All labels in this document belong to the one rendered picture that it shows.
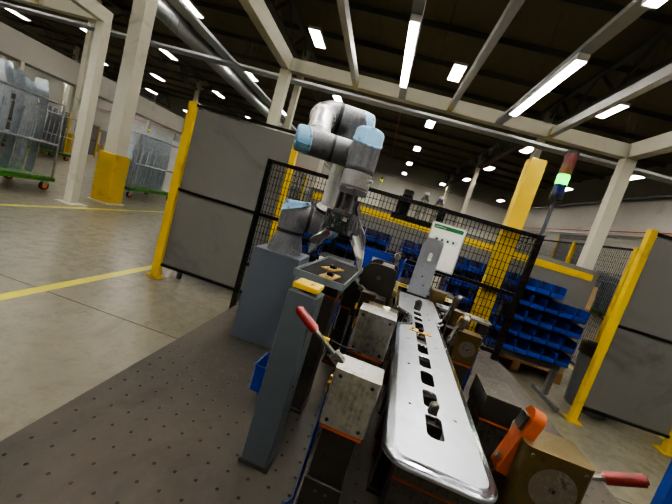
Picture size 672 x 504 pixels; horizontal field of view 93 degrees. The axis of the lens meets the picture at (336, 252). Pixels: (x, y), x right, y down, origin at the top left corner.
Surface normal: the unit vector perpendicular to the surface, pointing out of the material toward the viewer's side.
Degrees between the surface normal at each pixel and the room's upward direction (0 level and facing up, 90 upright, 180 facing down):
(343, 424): 90
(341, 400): 90
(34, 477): 0
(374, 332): 90
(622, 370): 90
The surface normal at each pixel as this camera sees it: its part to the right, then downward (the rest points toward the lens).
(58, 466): 0.29, -0.95
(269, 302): -0.13, 0.09
